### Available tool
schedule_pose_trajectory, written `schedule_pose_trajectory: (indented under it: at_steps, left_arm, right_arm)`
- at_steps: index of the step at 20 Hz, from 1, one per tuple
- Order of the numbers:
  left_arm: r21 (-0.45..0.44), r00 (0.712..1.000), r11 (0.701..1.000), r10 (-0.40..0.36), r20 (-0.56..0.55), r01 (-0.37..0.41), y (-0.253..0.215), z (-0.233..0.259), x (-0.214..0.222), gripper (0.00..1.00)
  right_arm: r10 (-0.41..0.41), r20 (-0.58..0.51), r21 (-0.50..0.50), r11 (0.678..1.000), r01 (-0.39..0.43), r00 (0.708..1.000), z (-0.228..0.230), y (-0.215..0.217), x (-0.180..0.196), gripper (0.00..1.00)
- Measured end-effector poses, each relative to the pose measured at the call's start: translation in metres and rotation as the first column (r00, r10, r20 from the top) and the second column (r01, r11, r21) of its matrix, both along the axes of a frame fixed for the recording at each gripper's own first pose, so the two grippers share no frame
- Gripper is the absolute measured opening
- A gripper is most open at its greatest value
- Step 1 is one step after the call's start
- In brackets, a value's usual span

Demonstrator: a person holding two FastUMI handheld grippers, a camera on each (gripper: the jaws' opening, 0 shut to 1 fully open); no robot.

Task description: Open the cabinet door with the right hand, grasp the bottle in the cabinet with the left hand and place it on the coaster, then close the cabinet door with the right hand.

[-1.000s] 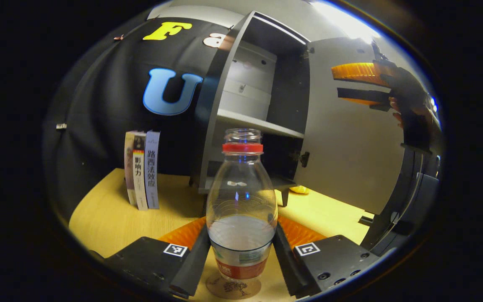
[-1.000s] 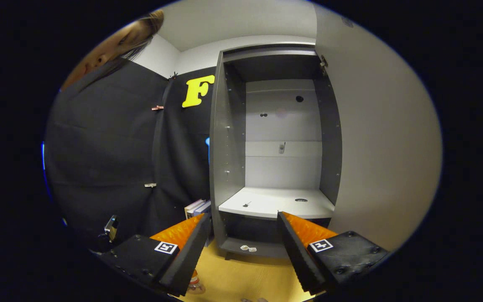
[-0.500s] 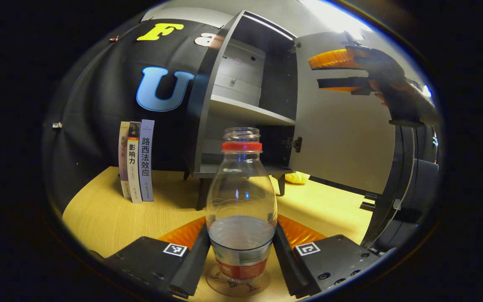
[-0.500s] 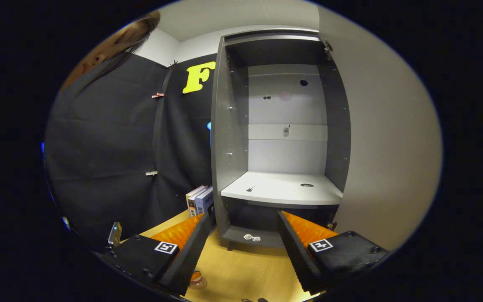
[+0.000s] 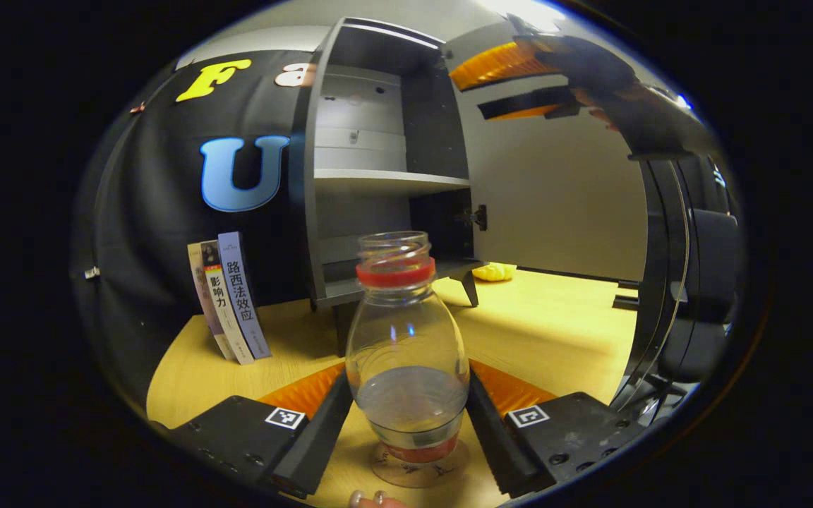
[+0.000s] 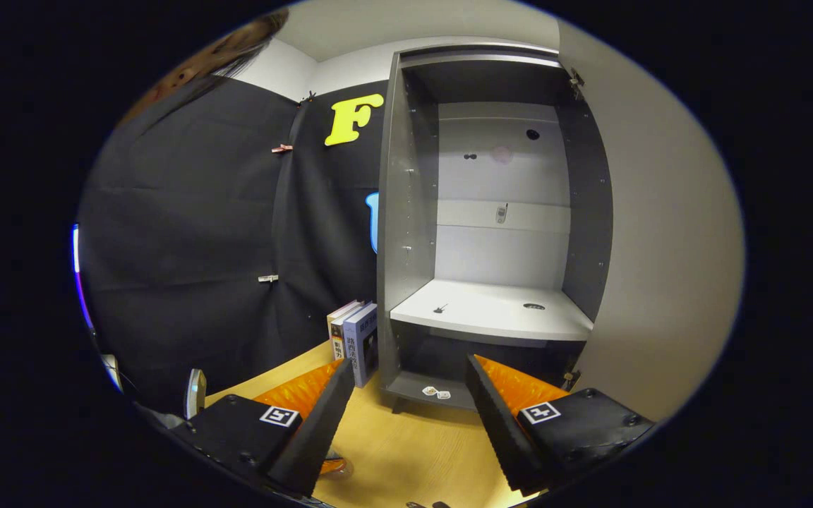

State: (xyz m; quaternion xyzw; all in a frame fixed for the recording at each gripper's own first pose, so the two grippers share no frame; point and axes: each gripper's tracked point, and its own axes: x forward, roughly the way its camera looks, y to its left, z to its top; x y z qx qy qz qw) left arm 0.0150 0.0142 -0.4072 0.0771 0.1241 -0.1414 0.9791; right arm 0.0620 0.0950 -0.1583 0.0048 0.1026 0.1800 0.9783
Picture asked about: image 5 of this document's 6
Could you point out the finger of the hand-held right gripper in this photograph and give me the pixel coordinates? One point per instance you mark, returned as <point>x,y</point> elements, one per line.
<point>526,101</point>
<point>498,65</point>

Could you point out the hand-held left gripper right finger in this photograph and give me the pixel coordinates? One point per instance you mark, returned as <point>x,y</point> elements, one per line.
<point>495,441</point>

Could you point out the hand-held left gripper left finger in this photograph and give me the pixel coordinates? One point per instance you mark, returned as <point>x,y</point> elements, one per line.
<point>322,437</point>

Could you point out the beige cabinet door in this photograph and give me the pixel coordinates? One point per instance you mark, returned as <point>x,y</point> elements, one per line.
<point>555,204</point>

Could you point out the black cabinet hinge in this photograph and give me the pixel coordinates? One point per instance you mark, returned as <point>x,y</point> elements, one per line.
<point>480,217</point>

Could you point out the dark grey cabinet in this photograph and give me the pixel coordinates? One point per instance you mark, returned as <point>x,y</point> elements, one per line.
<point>378,180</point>

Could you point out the purple spine book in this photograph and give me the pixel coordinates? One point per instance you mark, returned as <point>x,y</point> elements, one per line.
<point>241,296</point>

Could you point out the yellow round object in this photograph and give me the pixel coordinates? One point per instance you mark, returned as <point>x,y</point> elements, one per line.
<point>495,271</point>

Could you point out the black backdrop cloth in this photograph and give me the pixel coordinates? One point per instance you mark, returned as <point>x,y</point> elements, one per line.
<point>152,212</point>

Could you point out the silver binder clip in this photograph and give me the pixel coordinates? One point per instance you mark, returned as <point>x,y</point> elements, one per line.
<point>91,272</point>

